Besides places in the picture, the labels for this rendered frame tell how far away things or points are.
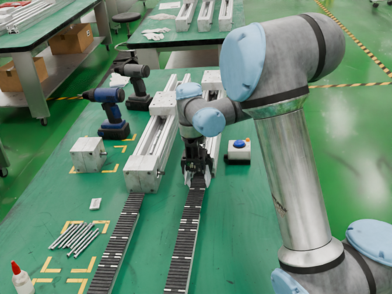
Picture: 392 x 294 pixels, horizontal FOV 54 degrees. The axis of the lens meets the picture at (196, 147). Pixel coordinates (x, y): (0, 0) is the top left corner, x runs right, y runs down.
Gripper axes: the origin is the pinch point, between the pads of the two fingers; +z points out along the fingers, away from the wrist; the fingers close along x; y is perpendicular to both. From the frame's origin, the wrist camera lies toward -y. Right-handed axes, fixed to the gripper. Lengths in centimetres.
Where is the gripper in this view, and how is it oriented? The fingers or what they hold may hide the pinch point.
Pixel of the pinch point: (198, 182)
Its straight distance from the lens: 127.2
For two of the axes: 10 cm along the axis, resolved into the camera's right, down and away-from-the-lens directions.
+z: 0.8, 8.5, 5.2
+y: -1.2, 5.2, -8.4
